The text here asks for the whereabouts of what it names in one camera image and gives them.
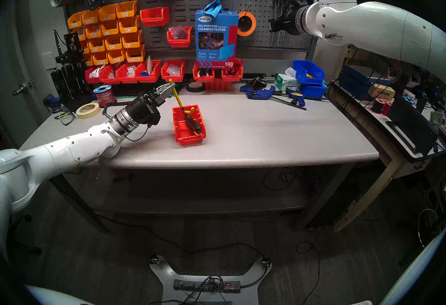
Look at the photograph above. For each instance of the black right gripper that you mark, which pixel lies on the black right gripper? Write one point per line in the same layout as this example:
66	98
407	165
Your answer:
291	20

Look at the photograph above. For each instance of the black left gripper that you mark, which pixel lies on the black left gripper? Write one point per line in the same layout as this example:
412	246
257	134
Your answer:
144	110

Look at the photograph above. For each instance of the black utility knife orange tip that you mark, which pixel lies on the black utility knife orange tip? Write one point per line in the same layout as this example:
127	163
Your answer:
193	124

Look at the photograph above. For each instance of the red plastic storage bin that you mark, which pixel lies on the red plastic storage bin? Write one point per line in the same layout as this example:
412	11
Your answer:
181	137

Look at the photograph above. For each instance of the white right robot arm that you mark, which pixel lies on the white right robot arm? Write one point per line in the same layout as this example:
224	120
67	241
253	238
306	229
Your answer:
366	25

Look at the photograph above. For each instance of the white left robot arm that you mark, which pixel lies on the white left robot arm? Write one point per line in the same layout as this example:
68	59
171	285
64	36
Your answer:
69	151

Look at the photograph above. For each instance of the Kimtech tissue box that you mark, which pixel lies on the Kimtech tissue box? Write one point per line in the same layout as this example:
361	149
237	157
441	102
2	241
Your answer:
285	84

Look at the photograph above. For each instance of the blue cleaning cloths box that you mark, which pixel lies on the blue cleaning cloths box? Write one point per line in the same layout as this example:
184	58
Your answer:
216	39

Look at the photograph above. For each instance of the small cardboard box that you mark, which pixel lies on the small cardboard box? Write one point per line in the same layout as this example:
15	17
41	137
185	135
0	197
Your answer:
381	92

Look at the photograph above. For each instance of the red plastic parts bin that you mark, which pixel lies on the red plastic parts bin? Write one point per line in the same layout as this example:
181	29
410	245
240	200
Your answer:
232	78
204	79
126	79
92	79
173	78
108	79

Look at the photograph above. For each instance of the black tape roll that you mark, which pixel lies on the black tape roll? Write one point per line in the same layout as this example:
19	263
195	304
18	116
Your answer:
195	91

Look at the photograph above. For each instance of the green cutting mat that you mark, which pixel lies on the green cutting mat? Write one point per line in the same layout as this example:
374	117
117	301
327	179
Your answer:
129	96

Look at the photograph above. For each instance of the yellow bin labelled M4 HEX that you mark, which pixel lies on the yellow bin labelled M4 HEX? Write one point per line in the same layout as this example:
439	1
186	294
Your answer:
135	55

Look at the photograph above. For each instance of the blue plastic bin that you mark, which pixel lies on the blue plastic bin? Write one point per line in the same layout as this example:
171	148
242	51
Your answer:
308	70
313	91

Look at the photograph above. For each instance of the nested red bin stack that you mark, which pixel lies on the nested red bin stack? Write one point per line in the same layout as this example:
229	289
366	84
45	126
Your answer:
217	85

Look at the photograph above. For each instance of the yellow bin labelled M2.5-5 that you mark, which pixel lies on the yellow bin labelled M2.5-5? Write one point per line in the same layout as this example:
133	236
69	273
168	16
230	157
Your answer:
116	57

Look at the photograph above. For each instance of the yellow bin labelled M3-6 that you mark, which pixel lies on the yellow bin labelled M3-6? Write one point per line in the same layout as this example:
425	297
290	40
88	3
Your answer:
132	41

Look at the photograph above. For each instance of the blue microfiber cloth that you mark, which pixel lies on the blue microfiber cloth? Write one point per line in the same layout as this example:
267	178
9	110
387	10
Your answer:
213	8

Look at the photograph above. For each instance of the blue spring clamp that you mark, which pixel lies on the blue spring clamp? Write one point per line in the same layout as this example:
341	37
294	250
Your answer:
258	93

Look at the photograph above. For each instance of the yellow bin labelled M3-8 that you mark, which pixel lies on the yellow bin labelled M3-8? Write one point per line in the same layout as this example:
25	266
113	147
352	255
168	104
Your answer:
113	43

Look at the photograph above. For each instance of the yellow labelled parts bin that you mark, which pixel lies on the yellow labelled parts bin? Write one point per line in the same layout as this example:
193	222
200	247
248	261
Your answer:
100	60
85	48
76	21
97	47
81	34
89	61

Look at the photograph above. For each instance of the blue bar clamp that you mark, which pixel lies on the blue bar clamp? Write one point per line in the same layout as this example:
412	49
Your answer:
296	98

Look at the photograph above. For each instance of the yellow bin labelled M3-4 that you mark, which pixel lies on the yellow bin labelled M3-4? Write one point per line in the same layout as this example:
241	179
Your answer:
129	26

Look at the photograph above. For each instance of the beige masking tape roll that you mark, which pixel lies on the beige masking tape roll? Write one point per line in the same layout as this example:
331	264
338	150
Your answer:
87	116

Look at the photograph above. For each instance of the yellow bin labelled M4-6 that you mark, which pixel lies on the yellow bin labelled M4-6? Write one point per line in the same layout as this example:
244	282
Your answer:
110	28

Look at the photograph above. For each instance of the yellow bin labelled M3X6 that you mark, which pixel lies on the yellow bin labelled M3X6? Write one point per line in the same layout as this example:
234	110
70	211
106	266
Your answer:
126	10

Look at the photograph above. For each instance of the dark blue crate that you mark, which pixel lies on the dark blue crate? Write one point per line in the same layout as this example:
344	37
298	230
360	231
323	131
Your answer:
355	79

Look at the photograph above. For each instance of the yellow bin labelled M4X6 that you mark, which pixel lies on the yellow bin labelled M4X6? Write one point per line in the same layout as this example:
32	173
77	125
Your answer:
94	33

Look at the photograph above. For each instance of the black equipment stand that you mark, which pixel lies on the black equipment stand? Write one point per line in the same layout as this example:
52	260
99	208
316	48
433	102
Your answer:
71	63

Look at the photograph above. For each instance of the clear safety glasses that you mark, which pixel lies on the clear safety glasses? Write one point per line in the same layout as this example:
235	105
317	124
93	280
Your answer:
66	117

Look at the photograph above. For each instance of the yellow bin labelled M3X8 BAD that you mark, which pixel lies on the yellow bin labelled M3X8 BAD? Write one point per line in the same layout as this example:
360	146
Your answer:
91	18

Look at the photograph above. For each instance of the blue bench vise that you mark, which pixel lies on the blue bench vise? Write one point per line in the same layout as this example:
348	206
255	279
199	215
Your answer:
53	102

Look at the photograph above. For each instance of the workbench lower shelf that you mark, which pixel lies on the workbench lower shelf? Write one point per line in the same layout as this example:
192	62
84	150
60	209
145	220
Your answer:
195	203

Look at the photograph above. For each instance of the red thread spool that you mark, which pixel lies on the red thread spool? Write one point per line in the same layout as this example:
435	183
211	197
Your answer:
383	107

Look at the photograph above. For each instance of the black laptop case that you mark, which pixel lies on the black laptop case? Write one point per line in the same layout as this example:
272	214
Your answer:
411	126

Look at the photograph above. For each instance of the wooden leg side table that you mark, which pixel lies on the wooden leg side table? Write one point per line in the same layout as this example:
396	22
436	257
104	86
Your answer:
362	203

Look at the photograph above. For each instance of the black power strip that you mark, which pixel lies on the black power strip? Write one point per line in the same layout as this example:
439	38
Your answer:
205	286

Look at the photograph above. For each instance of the red wall bin with bag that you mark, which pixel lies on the red wall bin with bag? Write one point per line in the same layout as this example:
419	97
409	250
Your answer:
179	42

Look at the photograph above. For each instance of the black pegboard tool wall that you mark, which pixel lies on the black pegboard tool wall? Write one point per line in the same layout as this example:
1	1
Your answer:
209	1

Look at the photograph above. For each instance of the red plastic wall bin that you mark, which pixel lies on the red plastic wall bin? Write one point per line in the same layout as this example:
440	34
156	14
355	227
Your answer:
155	17

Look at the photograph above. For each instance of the white wall switch plate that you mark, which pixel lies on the white wall switch plate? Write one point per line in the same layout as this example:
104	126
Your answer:
48	61

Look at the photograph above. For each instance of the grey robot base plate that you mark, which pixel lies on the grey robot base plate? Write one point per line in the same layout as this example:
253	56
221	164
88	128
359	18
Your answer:
163	273

